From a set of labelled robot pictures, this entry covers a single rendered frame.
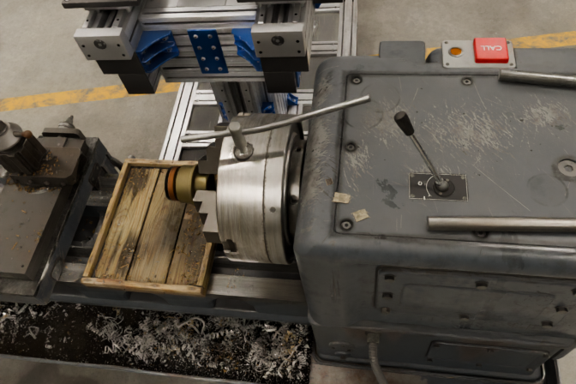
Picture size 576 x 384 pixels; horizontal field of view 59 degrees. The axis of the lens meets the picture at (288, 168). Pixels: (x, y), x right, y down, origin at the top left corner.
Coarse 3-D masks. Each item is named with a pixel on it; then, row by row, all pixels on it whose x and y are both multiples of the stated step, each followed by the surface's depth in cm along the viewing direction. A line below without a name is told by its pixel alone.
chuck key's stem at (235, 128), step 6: (228, 126) 88; (234, 126) 87; (240, 126) 87; (234, 132) 87; (240, 132) 88; (234, 138) 89; (240, 138) 89; (240, 144) 91; (246, 144) 92; (240, 150) 94; (246, 150) 94
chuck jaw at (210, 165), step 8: (216, 128) 104; (224, 128) 104; (216, 144) 105; (208, 152) 106; (216, 152) 106; (200, 160) 107; (208, 160) 107; (216, 160) 106; (200, 168) 108; (208, 168) 107; (216, 168) 107
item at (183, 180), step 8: (176, 168) 110; (184, 168) 109; (192, 168) 108; (168, 176) 109; (176, 176) 109; (184, 176) 107; (192, 176) 107; (200, 176) 108; (208, 176) 109; (168, 184) 108; (176, 184) 107; (184, 184) 107; (192, 184) 107; (200, 184) 108; (208, 184) 113; (168, 192) 109; (176, 192) 109; (184, 192) 107; (192, 192) 107; (176, 200) 110; (184, 200) 109; (192, 200) 108
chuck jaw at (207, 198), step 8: (200, 192) 107; (208, 192) 106; (200, 200) 105; (208, 200) 105; (200, 208) 104; (208, 208) 103; (200, 216) 104; (208, 216) 102; (216, 216) 102; (208, 224) 101; (216, 224) 101; (208, 232) 100; (216, 232) 99; (208, 240) 102; (216, 240) 101; (224, 248) 100; (232, 248) 100
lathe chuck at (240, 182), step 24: (240, 120) 101; (264, 120) 100; (264, 144) 95; (240, 168) 94; (264, 168) 93; (216, 192) 94; (240, 192) 93; (240, 216) 94; (240, 240) 97; (264, 240) 96
